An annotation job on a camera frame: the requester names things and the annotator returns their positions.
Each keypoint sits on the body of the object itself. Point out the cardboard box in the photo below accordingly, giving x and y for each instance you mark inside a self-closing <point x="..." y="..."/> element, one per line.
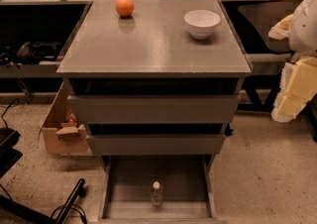
<point x="63" y="134"/>

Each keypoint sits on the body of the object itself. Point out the orange fruit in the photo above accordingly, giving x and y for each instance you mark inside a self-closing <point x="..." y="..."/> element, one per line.
<point x="124" y="8"/>

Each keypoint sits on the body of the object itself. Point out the white ceramic bowl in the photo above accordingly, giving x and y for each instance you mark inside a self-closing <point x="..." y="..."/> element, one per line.
<point x="201" y="24"/>

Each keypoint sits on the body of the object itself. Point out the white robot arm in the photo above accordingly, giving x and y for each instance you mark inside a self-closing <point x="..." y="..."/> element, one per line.
<point x="303" y="30"/>

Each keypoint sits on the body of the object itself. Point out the clear plastic water bottle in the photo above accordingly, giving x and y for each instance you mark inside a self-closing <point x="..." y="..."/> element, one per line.
<point x="156" y="194"/>

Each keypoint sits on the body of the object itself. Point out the bottom open grey drawer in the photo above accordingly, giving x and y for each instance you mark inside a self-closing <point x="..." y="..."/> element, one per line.
<point x="187" y="196"/>

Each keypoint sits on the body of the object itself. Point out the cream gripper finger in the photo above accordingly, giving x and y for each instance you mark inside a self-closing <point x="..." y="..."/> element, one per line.
<point x="298" y="85"/>
<point x="281" y="29"/>

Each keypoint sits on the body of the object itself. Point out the black office chair base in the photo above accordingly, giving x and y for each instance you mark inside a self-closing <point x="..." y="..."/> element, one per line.
<point x="37" y="183"/>

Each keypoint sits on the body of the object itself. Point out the top grey drawer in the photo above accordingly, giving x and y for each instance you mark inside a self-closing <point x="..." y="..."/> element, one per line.
<point x="154" y="110"/>

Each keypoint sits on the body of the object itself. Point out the black headphones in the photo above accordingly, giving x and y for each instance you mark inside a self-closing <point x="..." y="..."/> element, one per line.
<point x="35" y="52"/>

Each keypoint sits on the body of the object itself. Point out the grey drawer cabinet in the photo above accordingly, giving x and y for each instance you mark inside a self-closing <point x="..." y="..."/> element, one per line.
<point x="151" y="54"/>

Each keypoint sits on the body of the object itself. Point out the middle grey drawer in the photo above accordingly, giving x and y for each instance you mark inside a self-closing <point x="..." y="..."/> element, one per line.
<point x="142" y="145"/>

